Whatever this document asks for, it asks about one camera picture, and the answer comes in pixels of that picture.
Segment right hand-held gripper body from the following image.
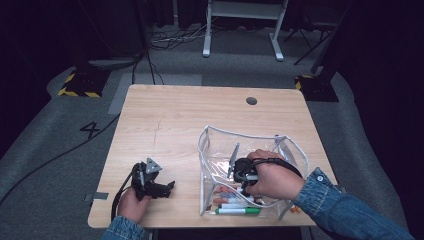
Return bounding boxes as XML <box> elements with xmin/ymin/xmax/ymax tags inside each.
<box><xmin>227</xmin><ymin>143</ymin><xmax>259</xmax><ymax>193</ymax></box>

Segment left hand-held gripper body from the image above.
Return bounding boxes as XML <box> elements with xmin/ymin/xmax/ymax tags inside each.
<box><xmin>132</xmin><ymin>157</ymin><xmax>163</xmax><ymax>201</ymax></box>

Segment green cap marker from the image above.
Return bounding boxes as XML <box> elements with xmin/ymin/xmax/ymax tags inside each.
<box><xmin>214</xmin><ymin>207</ymin><xmax>262</xmax><ymax>216</ymax></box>

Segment peach cap marker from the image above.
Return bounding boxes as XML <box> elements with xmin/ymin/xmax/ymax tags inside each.
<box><xmin>213</xmin><ymin>197</ymin><xmax>244</xmax><ymax>206</ymax></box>

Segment clear plastic bag white trim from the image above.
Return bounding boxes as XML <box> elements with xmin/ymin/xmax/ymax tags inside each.
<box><xmin>197</xmin><ymin>125</ymin><xmax>310</xmax><ymax>220</ymax></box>

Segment person's left hand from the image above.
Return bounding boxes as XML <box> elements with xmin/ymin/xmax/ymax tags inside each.
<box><xmin>117</xmin><ymin>188</ymin><xmax>152</xmax><ymax>224</ymax></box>

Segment person's right hand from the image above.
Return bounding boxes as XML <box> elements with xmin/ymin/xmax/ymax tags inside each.
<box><xmin>246</xmin><ymin>149</ymin><xmax>306</xmax><ymax>201</ymax></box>

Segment grey tape piece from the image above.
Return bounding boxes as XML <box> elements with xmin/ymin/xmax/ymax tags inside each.
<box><xmin>83</xmin><ymin>191</ymin><xmax>110</xmax><ymax>202</ymax></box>

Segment black yellow striped stand base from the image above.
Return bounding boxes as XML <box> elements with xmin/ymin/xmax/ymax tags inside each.
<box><xmin>294</xmin><ymin>73</ymin><xmax>340</xmax><ymax>103</ymax></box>
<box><xmin>57</xmin><ymin>68</ymin><xmax>112</xmax><ymax>99</ymax></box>

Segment black tripod legs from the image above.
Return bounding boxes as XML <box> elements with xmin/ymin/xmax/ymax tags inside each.
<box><xmin>283</xmin><ymin>19</ymin><xmax>338</xmax><ymax>66</ymax></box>

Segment left hand-held gripper black cable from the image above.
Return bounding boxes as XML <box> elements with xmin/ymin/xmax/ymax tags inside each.
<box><xmin>110</xmin><ymin>163</ymin><xmax>141</xmax><ymax>223</ymax></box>

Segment hand-held gripper black cable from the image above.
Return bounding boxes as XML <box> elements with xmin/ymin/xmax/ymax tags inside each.
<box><xmin>110</xmin><ymin>163</ymin><xmax>141</xmax><ymax>223</ymax></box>
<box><xmin>252</xmin><ymin>157</ymin><xmax>304</xmax><ymax>178</ymax></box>

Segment right hand-held gripper black cable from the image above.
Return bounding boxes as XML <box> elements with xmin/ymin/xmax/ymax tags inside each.
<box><xmin>252</xmin><ymin>157</ymin><xmax>304</xmax><ymax>178</ymax></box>

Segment long black floor cable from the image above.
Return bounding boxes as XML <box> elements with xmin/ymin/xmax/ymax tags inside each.
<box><xmin>0</xmin><ymin>113</ymin><xmax>122</xmax><ymax>206</ymax></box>

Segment black cables by pole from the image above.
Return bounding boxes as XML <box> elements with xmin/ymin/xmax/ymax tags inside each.
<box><xmin>131</xmin><ymin>49</ymin><xmax>164</xmax><ymax>85</ymax></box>

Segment grey stand base plate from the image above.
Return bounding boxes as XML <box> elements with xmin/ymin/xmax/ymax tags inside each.
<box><xmin>87</xmin><ymin>56</ymin><xmax>145</xmax><ymax>70</ymax></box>

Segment bundle of floor cables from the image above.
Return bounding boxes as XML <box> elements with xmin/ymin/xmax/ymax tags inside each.
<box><xmin>148</xmin><ymin>18</ymin><xmax>218</xmax><ymax>52</ymax></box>

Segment white metal table frame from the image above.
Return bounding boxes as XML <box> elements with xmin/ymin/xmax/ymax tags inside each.
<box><xmin>202</xmin><ymin>0</ymin><xmax>290</xmax><ymax>62</ymax></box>

